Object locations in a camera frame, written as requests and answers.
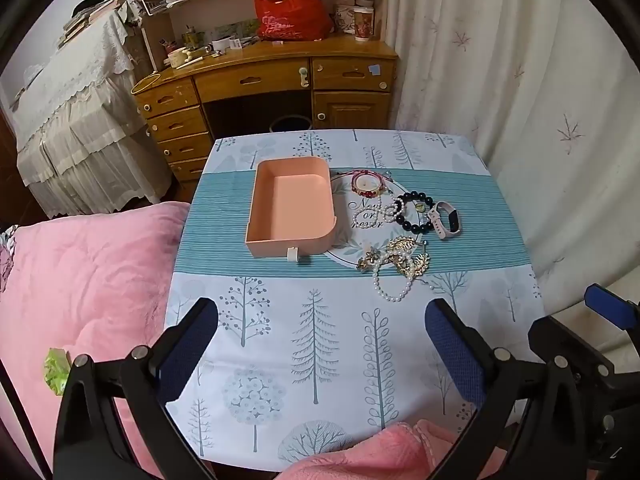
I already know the red plastic bag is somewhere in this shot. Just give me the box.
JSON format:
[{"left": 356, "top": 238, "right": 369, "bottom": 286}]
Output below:
[{"left": 250, "top": 0, "right": 335, "bottom": 43}]

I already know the pink knit cloth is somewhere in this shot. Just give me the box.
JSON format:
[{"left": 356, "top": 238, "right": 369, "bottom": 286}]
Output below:
[{"left": 277, "top": 419, "right": 503, "bottom": 480}]

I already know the tree print tablecloth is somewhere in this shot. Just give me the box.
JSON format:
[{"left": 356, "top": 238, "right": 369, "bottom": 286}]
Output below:
[{"left": 164, "top": 129, "right": 546, "bottom": 473}]

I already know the green packet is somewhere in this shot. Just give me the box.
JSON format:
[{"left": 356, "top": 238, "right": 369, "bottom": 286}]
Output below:
[{"left": 44, "top": 347, "right": 71, "bottom": 393}]

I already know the white leaf print curtain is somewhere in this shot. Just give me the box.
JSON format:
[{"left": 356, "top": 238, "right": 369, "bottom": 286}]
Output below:
[{"left": 385, "top": 0, "right": 640, "bottom": 321}]

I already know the pink smart band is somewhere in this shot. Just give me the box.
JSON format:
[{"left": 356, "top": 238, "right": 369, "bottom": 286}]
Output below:
[{"left": 427, "top": 201, "right": 463, "bottom": 240}]

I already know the white pearl bracelet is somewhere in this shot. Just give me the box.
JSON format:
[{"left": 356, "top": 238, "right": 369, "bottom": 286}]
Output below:
[{"left": 352, "top": 200, "right": 386, "bottom": 231}]

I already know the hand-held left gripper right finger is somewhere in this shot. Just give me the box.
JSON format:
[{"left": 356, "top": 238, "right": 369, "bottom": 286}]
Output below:
[{"left": 424, "top": 298, "right": 588, "bottom": 480}]

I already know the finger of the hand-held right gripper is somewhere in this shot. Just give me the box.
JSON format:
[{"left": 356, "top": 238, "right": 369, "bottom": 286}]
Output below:
[
  {"left": 527, "top": 314, "right": 617, "bottom": 378},
  {"left": 584, "top": 282, "right": 640, "bottom": 332}
]

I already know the gold flower brooch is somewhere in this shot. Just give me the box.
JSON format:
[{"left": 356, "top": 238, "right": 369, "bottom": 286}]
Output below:
[{"left": 357, "top": 247, "right": 382, "bottom": 273}]

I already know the gold leaf brooch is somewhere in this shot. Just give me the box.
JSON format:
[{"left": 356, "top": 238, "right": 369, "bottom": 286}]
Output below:
[{"left": 385, "top": 237, "right": 417, "bottom": 261}]

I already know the white pearl necklace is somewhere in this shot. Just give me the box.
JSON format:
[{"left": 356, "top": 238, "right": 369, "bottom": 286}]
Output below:
[{"left": 372, "top": 252, "right": 416, "bottom": 303}]

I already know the floral paper bag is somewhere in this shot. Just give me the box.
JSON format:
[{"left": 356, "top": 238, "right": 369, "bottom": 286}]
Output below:
[{"left": 334, "top": 2, "right": 357, "bottom": 36}]

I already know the dark trash bin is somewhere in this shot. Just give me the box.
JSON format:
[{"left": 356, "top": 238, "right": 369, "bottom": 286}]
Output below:
[{"left": 269, "top": 115, "right": 311, "bottom": 134}]

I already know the wooden desk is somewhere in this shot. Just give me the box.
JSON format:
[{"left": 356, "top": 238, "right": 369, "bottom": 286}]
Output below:
[{"left": 125, "top": 0, "right": 399, "bottom": 196}]

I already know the pink blanket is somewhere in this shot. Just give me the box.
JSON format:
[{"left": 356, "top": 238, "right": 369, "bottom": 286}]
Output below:
[{"left": 0, "top": 201, "right": 201, "bottom": 480}]

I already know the red string bracelet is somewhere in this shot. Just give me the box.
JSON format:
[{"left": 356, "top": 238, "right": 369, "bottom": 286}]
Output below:
[{"left": 350, "top": 170, "right": 396, "bottom": 198}]

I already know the white lace cover cloth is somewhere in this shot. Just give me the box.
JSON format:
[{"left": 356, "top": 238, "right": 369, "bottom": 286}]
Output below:
[{"left": 10, "top": 10, "right": 173, "bottom": 218}]

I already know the wooden hoop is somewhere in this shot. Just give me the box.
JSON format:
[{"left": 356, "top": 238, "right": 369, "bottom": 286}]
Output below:
[{"left": 131, "top": 72, "right": 161, "bottom": 95}]

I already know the red print mug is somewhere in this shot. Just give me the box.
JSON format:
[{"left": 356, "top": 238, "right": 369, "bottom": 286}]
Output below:
[{"left": 354, "top": 6, "right": 376, "bottom": 42}]

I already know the black bead bracelet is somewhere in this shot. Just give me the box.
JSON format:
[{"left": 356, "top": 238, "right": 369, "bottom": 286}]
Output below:
[{"left": 392, "top": 191, "right": 433, "bottom": 235}]

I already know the stack of books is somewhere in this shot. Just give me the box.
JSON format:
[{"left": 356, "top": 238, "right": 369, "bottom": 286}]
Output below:
[{"left": 57, "top": 0, "right": 128, "bottom": 48}]

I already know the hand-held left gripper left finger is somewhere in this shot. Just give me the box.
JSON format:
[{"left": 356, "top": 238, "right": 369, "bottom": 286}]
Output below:
[{"left": 54, "top": 297, "right": 219, "bottom": 480}]

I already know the patterned cloth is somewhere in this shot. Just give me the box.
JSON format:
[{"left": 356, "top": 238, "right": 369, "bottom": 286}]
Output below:
[{"left": 0, "top": 225, "right": 21, "bottom": 291}]

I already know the pink plastic drawer tray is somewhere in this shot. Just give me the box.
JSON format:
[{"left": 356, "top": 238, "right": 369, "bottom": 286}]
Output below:
[{"left": 245, "top": 156, "right": 337, "bottom": 264}]

